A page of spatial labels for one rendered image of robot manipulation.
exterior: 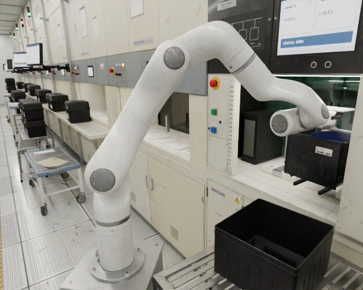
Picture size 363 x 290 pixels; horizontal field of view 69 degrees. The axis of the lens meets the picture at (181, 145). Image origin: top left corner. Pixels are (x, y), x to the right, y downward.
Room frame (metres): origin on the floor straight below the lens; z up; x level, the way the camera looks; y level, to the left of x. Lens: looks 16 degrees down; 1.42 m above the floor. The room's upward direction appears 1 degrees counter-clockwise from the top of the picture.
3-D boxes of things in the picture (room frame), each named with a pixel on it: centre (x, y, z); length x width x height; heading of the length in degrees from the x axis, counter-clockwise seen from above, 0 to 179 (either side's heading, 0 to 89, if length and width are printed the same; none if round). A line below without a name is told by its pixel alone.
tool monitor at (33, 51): (3.70, 1.75, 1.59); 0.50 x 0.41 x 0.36; 124
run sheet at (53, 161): (2.74, 1.43, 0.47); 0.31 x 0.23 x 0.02; 56
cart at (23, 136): (4.30, 2.45, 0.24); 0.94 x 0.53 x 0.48; 34
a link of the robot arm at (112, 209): (0.82, 0.24, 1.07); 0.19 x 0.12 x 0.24; 7
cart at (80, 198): (2.90, 1.51, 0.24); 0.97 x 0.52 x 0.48; 37
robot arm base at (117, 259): (0.79, 0.24, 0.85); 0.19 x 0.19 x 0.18
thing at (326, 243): (0.74, -0.29, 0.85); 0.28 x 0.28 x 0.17; 43
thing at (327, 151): (1.00, -0.57, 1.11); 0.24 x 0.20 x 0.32; 34
